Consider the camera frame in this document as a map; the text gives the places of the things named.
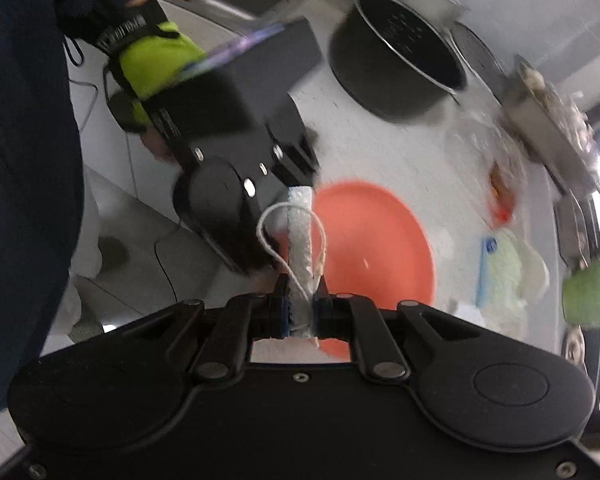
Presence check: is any small steel tray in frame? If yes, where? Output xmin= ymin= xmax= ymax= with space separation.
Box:
xmin=554 ymin=192 xmax=600 ymax=272

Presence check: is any round wire mesh strainer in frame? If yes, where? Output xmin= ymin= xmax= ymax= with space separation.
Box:
xmin=450 ymin=22 xmax=508 ymax=102

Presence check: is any left hand in yellow glove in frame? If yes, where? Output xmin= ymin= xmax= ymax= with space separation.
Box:
xmin=95 ymin=0 xmax=206 ymax=162

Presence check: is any green flower pot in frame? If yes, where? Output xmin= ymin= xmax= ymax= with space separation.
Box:
xmin=562 ymin=260 xmax=600 ymax=328

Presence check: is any person in dark blue clothes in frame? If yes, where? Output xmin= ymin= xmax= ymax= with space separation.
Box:
xmin=0 ymin=0 xmax=130 ymax=411

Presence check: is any black rice cooker pot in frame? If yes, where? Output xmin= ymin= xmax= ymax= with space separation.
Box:
xmin=328 ymin=0 xmax=467 ymax=122

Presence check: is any clear plastic bag with food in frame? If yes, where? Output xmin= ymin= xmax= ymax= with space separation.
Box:
xmin=443 ymin=112 xmax=528 ymax=229

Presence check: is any large steel tray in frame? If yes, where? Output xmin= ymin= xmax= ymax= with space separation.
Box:
xmin=502 ymin=54 xmax=600 ymax=200

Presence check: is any tissue pack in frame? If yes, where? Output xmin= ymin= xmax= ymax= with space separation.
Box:
xmin=476 ymin=228 xmax=550 ymax=340

